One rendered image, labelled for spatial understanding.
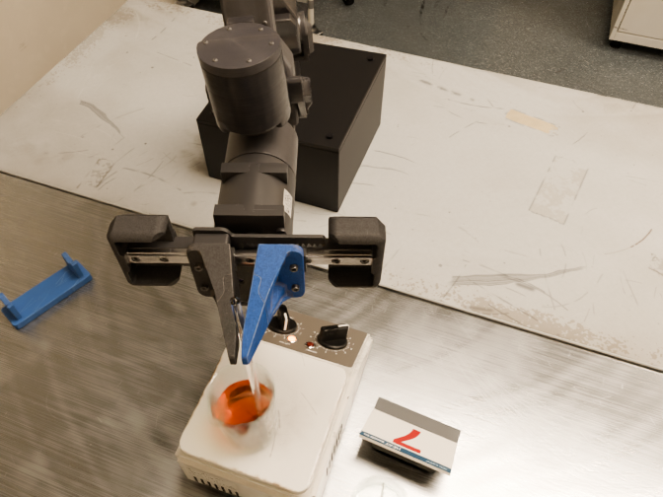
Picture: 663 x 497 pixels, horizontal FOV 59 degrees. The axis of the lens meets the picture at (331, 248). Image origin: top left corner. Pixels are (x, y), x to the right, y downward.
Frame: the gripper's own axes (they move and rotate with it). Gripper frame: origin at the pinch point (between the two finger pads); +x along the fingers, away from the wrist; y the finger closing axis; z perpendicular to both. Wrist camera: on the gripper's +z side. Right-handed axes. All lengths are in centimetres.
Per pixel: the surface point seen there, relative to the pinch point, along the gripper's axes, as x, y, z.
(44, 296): -17.1, 27.8, 24.9
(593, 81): -185, -116, 117
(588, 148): -44, -44, 26
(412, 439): -0.1, -13.9, 23.5
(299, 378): -3.4, -2.9, 17.0
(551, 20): -232, -108, 117
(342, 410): -1.2, -6.9, 19.2
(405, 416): -3.1, -13.6, 25.3
